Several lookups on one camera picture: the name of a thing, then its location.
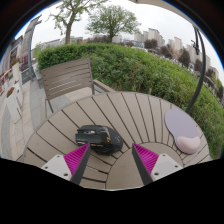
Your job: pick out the thin sparse tree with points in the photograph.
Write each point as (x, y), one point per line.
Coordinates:
(69, 33)

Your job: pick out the green hedge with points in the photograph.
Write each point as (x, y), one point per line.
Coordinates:
(133, 66)

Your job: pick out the group of pale tower buildings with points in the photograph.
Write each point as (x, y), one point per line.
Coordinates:
(153, 33)

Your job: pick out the grey-brown slatted chair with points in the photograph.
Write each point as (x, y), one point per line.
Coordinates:
(66, 76)

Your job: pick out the curved black umbrella pole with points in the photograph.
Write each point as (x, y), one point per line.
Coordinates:
(201, 73)

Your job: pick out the lilac mouse pad with wrist rest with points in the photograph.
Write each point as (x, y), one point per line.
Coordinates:
(180, 123)

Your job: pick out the round leafy tree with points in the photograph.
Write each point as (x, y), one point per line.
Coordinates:
(111, 20)

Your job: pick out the white planter box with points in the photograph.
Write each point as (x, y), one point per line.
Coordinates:
(14, 106)

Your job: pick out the black computer mouse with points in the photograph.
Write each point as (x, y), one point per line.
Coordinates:
(100, 136)

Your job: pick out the beige umbrella canopy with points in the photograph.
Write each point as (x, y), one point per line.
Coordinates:
(166, 4)

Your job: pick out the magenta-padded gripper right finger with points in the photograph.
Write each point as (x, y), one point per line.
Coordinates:
(145, 159)

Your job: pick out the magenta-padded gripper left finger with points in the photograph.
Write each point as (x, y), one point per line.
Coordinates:
(77, 159)

